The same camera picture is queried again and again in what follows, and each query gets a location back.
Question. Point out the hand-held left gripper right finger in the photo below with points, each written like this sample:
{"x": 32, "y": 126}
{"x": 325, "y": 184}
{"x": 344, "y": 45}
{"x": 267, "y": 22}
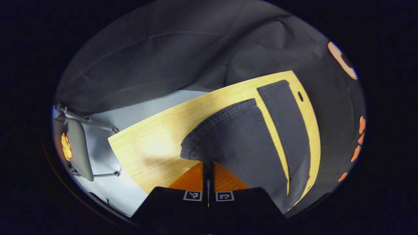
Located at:
{"x": 245, "y": 212}

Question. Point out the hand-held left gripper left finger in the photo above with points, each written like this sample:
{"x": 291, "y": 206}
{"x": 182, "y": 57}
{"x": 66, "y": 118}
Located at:
{"x": 173, "y": 212}

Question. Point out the black backdrop cloth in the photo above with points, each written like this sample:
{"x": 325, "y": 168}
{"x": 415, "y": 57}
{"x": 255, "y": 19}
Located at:
{"x": 163, "y": 58}

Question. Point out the dark grey jeans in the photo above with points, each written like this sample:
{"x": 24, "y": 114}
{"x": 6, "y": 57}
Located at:
{"x": 241, "y": 140}

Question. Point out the grey chair with metal legs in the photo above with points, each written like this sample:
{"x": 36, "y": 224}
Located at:
{"x": 78, "y": 147}

